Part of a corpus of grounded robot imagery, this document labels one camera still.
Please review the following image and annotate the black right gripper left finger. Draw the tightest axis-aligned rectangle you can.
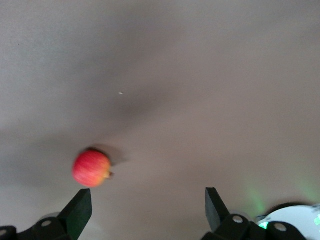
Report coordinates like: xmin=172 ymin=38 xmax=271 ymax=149
xmin=0 ymin=188 xmax=92 ymax=240

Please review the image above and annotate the red pomegranate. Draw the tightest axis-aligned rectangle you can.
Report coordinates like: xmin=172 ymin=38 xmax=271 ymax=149
xmin=71 ymin=149 xmax=116 ymax=189

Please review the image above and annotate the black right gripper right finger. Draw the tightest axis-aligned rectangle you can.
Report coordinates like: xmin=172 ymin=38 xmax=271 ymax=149
xmin=201 ymin=187 xmax=307 ymax=240

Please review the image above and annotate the brown table mat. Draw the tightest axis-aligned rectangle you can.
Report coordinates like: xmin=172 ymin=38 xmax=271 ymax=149
xmin=0 ymin=0 xmax=320 ymax=240

